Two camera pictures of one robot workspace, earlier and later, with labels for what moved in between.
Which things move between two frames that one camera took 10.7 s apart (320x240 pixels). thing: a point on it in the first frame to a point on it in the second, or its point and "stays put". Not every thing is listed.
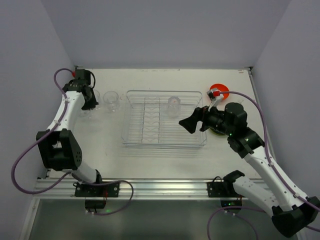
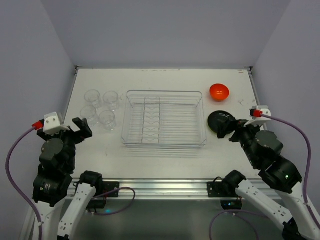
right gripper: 204,119 to 235,128
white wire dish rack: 151,119 stays put
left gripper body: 90,100 to 69,135
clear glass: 174,109 to 107,118
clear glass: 111,98 stays put
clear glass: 97,95 stays put
